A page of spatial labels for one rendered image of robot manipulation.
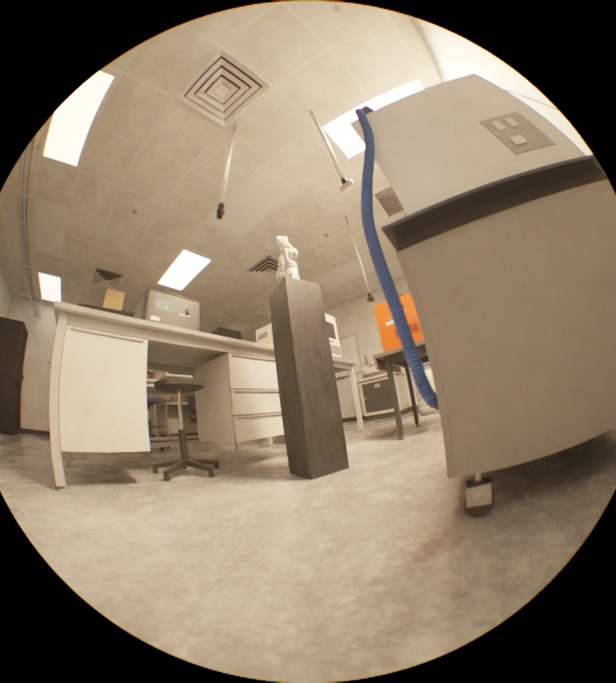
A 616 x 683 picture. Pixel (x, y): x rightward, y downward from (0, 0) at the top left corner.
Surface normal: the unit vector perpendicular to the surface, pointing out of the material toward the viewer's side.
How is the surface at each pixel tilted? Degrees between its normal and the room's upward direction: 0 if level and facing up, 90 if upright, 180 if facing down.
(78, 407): 90
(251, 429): 90
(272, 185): 180
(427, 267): 90
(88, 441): 90
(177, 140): 180
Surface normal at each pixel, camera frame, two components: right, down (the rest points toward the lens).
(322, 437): 0.51, -0.32
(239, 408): 0.78, -0.29
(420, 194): -0.61, -0.15
